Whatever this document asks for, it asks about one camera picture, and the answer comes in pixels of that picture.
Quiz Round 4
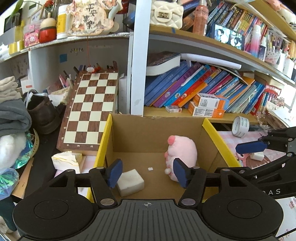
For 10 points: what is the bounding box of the white power adapter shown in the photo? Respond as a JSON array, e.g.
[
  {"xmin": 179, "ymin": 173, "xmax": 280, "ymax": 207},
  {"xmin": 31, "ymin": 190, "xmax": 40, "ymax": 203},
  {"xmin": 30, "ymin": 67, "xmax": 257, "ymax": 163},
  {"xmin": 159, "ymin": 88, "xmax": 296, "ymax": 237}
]
[{"xmin": 249, "ymin": 152, "xmax": 264, "ymax": 161}]

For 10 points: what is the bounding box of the white foam cube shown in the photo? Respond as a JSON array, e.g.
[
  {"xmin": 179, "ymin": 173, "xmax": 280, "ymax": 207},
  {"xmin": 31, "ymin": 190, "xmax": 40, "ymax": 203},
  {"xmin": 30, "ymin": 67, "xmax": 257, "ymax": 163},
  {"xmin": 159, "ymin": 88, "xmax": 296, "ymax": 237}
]
[{"xmin": 117, "ymin": 169, "xmax": 144, "ymax": 197}]

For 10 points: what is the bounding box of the pink plush pig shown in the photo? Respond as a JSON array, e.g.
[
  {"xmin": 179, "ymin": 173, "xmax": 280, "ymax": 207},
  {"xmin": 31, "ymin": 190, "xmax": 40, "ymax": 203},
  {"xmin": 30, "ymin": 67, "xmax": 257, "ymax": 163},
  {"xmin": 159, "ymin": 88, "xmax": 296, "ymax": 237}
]
[{"xmin": 165, "ymin": 135, "xmax": 198, "ymax": 182}]

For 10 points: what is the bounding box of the clear tape roll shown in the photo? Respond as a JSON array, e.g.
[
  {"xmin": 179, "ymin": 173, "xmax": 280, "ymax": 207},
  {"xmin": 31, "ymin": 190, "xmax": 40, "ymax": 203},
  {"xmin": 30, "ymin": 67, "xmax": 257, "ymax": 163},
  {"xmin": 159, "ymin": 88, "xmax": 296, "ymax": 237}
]
[{"xmin": 232, "ymin": 116, "xmax": 250, "ymax": 138}]

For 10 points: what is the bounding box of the pink cartoon desk mat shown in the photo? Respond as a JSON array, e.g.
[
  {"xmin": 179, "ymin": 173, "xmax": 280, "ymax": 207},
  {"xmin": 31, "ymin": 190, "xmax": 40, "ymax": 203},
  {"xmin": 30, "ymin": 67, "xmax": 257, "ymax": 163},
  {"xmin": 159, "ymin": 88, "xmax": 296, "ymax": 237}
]
[{"xmin": 54, "ymin": 131, "xmax": 296, "ymax": 239}]

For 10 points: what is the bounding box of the stack of papers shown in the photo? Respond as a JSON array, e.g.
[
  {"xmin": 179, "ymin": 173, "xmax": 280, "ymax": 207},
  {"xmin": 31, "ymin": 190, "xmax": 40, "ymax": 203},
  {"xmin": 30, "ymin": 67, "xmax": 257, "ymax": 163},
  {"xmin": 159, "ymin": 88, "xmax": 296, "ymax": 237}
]
[{"xmin": 265, "ymin": 101, "xmax": 295, "ymax": 129}]

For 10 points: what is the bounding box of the crumpled white tissue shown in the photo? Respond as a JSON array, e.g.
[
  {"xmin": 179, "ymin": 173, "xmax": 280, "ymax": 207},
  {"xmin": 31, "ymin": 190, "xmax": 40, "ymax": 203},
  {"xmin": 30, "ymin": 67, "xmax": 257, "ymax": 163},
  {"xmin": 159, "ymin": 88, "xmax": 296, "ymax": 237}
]
[{"xmin": 51, "ymin": 151, "xmax": 83, "ymax": 174}]

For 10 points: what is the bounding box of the yellow cardboard box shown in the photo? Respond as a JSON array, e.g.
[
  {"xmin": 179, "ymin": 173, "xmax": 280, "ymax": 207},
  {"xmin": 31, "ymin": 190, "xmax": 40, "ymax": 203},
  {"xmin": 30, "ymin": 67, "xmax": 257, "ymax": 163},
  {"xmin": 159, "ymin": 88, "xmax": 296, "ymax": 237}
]
[{"xmin": 94, "ymin": 113, "xmax": 240, "ymax": 201}]

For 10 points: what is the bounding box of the lower orange white box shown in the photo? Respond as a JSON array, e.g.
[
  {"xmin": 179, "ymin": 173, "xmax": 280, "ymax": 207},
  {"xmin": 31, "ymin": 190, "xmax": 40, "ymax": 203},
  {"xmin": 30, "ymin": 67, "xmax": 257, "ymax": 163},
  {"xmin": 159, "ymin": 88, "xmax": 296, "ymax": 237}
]
[{"xmin": 188, "ymin": 101, "xmax": 225, "ymax": 118}]

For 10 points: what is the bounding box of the orange white box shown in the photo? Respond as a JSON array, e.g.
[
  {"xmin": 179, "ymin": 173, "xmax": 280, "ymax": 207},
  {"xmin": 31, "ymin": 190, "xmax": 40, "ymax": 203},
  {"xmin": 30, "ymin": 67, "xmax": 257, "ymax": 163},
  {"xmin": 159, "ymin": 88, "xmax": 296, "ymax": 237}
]
[
  {"xmin": 193, "ymin": 93, "xmax": 230, "ymax": 110},
  {"xmin": 188, "ymin": 101, "xmax": 225, "ymax": 118}
]

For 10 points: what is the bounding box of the small red white box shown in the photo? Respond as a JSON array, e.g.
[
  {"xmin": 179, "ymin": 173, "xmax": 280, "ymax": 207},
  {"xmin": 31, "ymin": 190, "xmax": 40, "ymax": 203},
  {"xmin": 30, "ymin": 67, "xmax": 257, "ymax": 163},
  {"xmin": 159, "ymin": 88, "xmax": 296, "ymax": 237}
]
[{"xmin": 166, "ymin": 105, "xmax": 182, "ymax": 113}]

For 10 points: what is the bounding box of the upper orange white box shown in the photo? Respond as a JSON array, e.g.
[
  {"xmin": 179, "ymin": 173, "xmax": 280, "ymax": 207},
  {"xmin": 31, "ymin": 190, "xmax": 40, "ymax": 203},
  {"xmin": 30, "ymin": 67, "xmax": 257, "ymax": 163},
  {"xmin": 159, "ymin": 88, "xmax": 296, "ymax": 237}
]
[{"xmin": 193, "ymin": 93, "xmax": 230, "ymax": 110}]

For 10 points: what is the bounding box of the wooden chessboard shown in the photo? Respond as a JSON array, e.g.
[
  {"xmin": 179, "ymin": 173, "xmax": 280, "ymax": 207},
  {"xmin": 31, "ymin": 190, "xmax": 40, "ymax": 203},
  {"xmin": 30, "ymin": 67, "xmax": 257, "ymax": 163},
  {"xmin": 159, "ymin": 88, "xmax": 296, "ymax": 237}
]
[{"xmin": 56, "ymin": 71, "xmax": 118, "ymax": 155}]

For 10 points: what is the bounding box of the brown leather shoe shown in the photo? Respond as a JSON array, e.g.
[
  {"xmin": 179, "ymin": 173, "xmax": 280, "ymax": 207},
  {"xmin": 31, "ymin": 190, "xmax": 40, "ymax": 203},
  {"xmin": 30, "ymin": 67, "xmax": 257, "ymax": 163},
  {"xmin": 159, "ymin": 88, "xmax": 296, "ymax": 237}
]
[{"xmin": 24, "ymin": 90, "xmax": 61, "ymax": 135}]

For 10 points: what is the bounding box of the grey folded cloth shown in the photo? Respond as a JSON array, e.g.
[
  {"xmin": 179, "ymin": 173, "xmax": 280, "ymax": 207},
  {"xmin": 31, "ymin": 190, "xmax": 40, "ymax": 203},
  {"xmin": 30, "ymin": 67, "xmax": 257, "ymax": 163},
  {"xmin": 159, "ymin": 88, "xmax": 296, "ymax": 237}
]
[{"xmin": 0, "ymin": 99, "xmax": 32, "ymax": 137}]

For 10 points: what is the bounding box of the framed anime picture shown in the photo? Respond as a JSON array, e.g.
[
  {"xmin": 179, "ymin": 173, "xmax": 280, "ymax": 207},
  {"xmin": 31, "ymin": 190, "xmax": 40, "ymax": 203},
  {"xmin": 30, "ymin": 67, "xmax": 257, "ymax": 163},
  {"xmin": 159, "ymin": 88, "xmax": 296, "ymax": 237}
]
[{"xmin": 212, "ymin": 24, "xmax": 245, "ymax": 51}]

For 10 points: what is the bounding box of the pink glitter bottle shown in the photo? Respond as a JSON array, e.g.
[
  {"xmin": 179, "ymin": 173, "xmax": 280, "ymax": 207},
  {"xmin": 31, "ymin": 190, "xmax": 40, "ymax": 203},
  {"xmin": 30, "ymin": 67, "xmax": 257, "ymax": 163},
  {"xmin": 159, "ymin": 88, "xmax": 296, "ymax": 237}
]
[{"xmin": 193, "ymin": 0, "xmax": 209, "ymax": 36}]

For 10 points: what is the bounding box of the red round doll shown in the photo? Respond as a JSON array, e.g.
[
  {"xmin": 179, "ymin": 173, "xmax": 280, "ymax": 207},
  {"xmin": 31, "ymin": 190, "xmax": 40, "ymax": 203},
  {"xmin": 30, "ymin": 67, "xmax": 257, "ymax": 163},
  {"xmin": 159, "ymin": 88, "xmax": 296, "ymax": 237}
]
[{"xmin": 38, "ymin": 18, "xmax": 57, "ymax": 43}]

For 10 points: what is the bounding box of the rabbit greeting ornament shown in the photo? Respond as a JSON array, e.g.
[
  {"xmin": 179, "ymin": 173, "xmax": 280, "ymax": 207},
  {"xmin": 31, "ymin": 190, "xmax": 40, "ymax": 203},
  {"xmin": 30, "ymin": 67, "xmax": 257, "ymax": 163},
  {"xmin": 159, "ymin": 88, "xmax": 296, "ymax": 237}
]
[{"xmin": 66, "ymin": 0, "xmax": 123, "ymax": 37}]

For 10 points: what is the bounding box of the white quilted handbag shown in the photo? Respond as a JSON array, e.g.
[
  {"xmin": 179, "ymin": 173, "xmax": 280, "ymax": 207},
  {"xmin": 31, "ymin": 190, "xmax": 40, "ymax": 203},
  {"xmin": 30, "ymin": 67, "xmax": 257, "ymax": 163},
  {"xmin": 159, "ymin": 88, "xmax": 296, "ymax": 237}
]
[{"xmin": 150, "ymin": 1, "xmax": 184, "ymax": 29}]

